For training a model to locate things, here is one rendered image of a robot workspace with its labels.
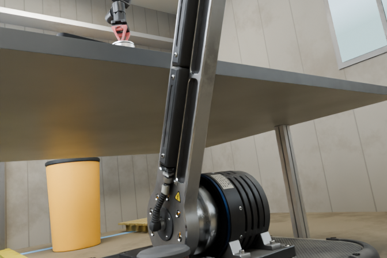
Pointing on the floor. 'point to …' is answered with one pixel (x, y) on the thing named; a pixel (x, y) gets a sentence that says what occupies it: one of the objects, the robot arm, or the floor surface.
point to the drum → (74, 203)
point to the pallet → (136, 225)
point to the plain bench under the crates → (149, 103)
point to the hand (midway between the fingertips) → (122, 43)
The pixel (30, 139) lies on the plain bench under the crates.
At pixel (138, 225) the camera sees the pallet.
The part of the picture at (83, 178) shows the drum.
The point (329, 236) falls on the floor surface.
